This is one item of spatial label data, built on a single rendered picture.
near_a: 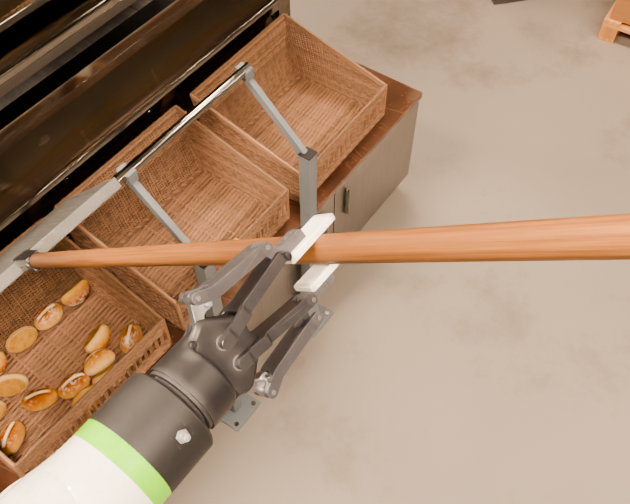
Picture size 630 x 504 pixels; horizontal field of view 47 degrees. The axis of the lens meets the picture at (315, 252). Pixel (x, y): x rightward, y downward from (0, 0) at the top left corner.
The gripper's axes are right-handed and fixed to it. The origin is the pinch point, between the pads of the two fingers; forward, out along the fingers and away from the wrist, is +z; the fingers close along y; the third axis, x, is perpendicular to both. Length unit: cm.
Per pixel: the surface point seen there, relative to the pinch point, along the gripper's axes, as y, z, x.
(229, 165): 30, 87, -157
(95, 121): -8, 57, -155
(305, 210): 51, 86, -131
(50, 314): 29, 12, -167
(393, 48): 62, 251, -223
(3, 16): -43, 41, -123
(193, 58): -5, 100, -157
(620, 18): 111, 326, -143
